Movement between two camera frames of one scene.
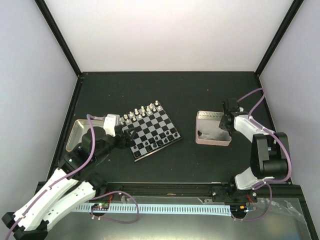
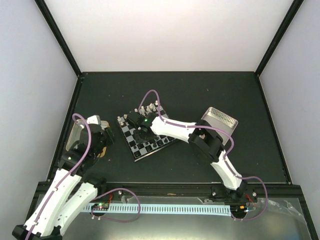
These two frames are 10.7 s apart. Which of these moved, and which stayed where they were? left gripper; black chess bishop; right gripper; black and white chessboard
Moved: right gripper; left gripper
Stayed: black and white chessboard; black chess bishop
